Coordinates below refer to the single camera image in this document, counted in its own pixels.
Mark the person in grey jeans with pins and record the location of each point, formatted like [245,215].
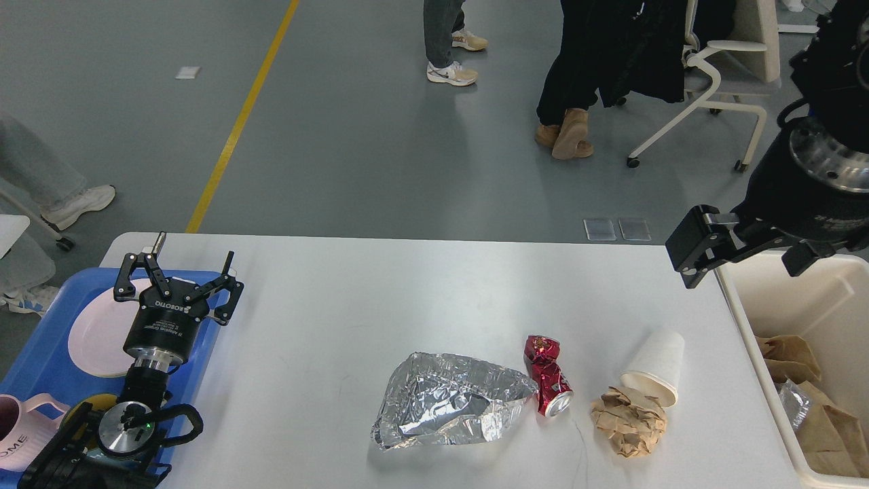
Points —
[444,28]

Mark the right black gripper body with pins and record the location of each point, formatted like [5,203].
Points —
[810,185]

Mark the crushed red soda can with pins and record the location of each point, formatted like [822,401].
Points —
[555,393]

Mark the person in black clothes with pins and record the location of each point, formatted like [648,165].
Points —
[609,49]

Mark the white chair at left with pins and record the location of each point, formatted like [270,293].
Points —
[26,269]

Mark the large brown paper bag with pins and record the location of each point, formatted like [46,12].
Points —
[831,439]

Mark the foil sheet front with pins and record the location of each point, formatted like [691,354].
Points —
[449,399]

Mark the flattened white paper cup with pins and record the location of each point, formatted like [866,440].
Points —
[656,367]

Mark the foil tray with paper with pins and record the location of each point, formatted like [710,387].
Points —
[796,403]

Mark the beige plastic bin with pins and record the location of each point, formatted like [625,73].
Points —
[827,306]

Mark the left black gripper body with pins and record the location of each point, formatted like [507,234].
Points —
[167,323]

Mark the white desk leg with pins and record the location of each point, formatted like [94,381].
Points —
[801,29]

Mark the crumpled brown paper ball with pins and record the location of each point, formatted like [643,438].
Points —
[633,422]

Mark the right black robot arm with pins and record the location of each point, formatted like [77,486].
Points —
[831,74]

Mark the person in grey trousers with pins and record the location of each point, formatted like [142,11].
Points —
[25,157]

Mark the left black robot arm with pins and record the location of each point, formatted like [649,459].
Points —
[118,446]

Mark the pink home mug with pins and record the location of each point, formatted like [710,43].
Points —
[25,431]

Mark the pink plate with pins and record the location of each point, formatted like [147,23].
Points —
[100,330]

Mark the blue plastic tray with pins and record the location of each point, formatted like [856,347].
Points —
[44,366]

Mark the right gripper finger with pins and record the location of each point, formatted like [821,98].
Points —
[802,255]
[706,239]

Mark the white office chair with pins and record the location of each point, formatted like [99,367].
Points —
[747,63]

